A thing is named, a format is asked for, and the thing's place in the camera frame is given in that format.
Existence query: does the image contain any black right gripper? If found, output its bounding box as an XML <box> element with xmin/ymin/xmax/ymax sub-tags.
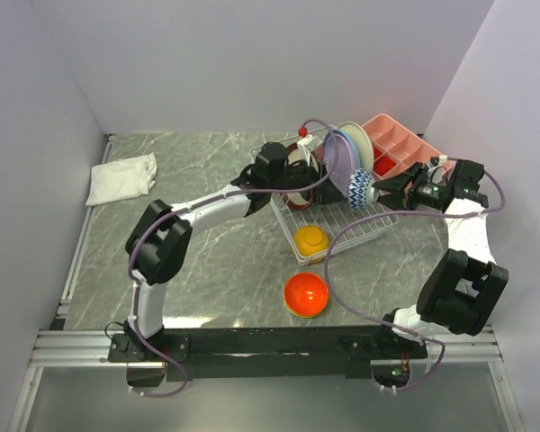
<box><xmin>373</xmin><ymin>162</ymin><xmax>443</xmax><ymax>217</ymax></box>

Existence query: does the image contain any lavender plate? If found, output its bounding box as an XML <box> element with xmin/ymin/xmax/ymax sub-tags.
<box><xmin>322</xmin><ymin>129</ymin><xmax>358</xmax><ymax>196</ymax></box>

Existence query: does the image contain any dark red rimmed plate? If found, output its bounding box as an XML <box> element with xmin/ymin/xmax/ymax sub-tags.
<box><xmin>282</xmin><ymin>143</ymin><xmax>311</xmax><ymax>211</ymax></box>

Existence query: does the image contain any red white patterned bowl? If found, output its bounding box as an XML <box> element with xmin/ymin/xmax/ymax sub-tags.
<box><xmin>346</xmin><ymin>168</ymin><xmax>378</xmax><ymax>211</ymax></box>

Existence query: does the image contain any white wire dish rack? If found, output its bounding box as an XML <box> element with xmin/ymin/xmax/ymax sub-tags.
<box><xmin>249</xmin><ymin>125</ymin><xmax>400</xmax><ymax>267</ymax></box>

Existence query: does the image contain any orange-yellow bowl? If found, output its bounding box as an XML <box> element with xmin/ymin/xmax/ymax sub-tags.
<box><xmin>292</xmin><ymin>225</ymin><xmax>329</xmax><ymax>264</ymax></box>

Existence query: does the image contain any cream and blue plate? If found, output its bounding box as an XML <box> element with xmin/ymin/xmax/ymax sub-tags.
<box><xmin>337</xmin><ymin>121</ymin><xmax>375</xmax><ymax>172</ymax></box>

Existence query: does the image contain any red-orange bowl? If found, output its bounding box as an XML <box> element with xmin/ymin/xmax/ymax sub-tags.
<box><xmin>283</xmin><ymin>272</ymin><xmax>329</xmax><ymax>319</ymax></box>

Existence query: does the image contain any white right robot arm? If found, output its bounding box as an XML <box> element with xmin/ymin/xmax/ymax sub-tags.
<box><xmin>368</xmin><ymin>159</ymin><xmax>509</xmax><ymax>358</ymax></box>

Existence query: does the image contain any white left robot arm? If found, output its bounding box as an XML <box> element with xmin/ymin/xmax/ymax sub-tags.
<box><xmin>124</xmin><ymin>136</ymin><xmax>341</xmax><ymax>362</ymax></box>

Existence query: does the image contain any pink compartment organizer tray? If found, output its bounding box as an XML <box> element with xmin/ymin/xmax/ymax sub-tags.
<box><xmin>362</xmin><ymin>113</ymin><xmax>441</xmax><ymax>180</ymax></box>

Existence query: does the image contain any white folded cloth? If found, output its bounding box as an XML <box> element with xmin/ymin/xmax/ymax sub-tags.
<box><xmin>85</xmin><ymin>153</ymin><xmax>158</xmax><ymax>207</ymax></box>

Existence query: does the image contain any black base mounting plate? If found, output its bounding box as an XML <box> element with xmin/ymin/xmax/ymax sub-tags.
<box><xmin>108</xmin><ymin>325</ymin><xmax>428</xmax><ymax>382</ymax></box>

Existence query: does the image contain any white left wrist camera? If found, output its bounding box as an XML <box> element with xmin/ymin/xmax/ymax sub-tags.
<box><xmin>296</xmin><ymin>134</ymin><xmax>322</xmax><ymax>167</ymax></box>

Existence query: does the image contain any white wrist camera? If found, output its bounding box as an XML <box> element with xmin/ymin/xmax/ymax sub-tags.
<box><xmin>428</xmin><ymin>155</ymin><xmax>448</xmax><ymax>182</ymax></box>
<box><xmin>296</xmin><ymin>134</ymin><xmax>322</xmax><ymax>167</ymax></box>

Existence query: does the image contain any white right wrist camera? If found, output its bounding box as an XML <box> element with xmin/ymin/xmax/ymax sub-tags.
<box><xmin>428</xmin><ymin>155</ymin><xmax>448</xmax><ymax>182</ymax></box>

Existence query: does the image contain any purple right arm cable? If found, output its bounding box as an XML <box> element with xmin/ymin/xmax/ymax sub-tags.
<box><xmin>323</xmin><ymin>157</ymin><xmax>508</xmax><ymax>392</ymax></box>

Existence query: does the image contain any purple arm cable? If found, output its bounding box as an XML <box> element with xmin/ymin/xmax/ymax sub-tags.
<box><xmin>128</xmin><ymin>117</ymin><xmax>339</xmax><ymax>398</ymax></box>
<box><xmin>323</xmin><ymin>157</ymin><xmax>508</xmax><ymax>392</ymax></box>

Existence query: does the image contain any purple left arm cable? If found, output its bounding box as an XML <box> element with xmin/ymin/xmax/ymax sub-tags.
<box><xmin>128</xmin><ymin>117</ymin><xmax>339</xmax><ymax>398</ymax></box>

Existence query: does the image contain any aluminium rail frame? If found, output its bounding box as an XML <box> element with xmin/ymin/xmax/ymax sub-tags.
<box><xmin>10</xmin><ymin>132</ymin><xmax>526</xmax><ymax>431</ymax></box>

